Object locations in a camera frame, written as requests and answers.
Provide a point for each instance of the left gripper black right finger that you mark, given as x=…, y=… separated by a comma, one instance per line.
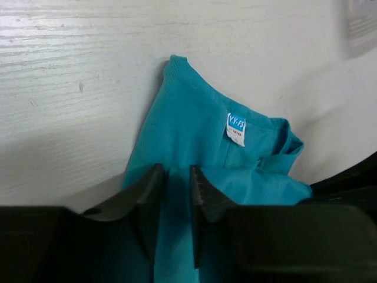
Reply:
x=316, y=242

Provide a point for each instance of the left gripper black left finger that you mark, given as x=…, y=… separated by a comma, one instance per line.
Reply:
x=114, y=241

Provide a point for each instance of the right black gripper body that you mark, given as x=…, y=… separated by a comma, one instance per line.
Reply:
x=355, y=185

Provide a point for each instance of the teal t-shirt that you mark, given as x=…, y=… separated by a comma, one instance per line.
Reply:
x=244, y=154

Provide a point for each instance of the white plastic basket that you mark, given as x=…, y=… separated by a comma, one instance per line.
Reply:
x=357, y=21

